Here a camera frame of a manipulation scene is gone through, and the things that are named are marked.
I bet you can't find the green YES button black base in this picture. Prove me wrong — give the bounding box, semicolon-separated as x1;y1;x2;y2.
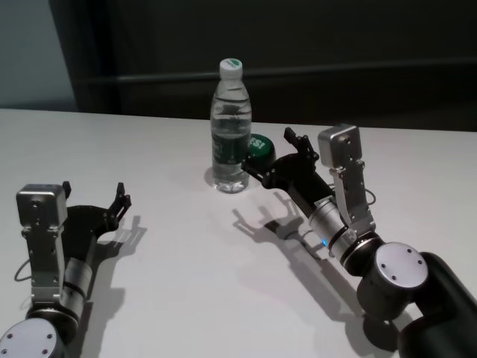
247;133;277;165

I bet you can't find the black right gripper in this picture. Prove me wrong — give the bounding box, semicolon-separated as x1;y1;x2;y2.
240;127;335;216

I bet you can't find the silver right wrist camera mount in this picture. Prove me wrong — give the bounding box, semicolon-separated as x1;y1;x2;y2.
318;124;375;235

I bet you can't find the dark vertical frame post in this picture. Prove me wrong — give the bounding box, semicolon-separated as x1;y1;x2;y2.
50;0;126;115

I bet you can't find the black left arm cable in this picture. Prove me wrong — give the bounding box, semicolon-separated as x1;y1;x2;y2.
13;260;34;283

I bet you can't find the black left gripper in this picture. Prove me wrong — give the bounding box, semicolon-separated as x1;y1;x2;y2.
59;180;133;266

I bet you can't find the clear water bottle green label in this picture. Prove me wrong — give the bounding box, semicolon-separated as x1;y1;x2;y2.
210;57;253;194

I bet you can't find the thin grey horizontal rail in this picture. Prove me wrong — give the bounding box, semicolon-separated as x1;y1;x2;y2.
76;69;477;87

